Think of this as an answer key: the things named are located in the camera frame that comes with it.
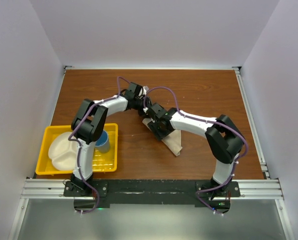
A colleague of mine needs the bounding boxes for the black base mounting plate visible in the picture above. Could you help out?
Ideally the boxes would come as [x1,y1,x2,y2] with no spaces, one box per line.
[63,179,241,214]

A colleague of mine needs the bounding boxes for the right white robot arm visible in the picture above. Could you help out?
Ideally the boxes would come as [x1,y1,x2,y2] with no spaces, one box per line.
[143,103,249,197]

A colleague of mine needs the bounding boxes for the aluminium table frame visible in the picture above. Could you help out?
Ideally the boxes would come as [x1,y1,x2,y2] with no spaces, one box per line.
[9,69,294,240]

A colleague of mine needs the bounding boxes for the purple cable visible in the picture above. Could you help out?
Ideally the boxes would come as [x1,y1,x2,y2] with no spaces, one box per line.
[142,86,249,216]
[68,76,132,215]

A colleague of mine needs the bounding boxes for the yellow plastic tray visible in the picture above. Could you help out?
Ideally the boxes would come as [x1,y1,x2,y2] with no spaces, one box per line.
[35,123,118,176]

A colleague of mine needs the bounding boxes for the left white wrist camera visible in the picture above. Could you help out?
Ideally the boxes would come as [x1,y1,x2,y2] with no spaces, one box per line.
[138,86,149,97]

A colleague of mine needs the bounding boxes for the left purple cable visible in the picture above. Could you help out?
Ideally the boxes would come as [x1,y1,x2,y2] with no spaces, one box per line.
[68,76,132,215]

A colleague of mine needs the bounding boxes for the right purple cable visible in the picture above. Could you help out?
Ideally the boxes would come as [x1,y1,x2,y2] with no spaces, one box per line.
[142,86,249,216]

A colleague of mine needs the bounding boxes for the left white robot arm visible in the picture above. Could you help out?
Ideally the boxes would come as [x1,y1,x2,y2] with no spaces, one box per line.
[68,82,149,196]

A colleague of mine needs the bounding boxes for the blue plastic cup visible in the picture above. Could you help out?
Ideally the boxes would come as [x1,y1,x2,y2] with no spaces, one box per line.
[95,130,110,153]

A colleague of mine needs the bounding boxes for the beige cloth napkin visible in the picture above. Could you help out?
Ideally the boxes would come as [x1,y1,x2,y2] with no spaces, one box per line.
[142,118,183,157]

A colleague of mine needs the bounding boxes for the white divided plate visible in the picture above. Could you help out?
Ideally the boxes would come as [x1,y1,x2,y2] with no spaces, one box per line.
[48,132,78,171]

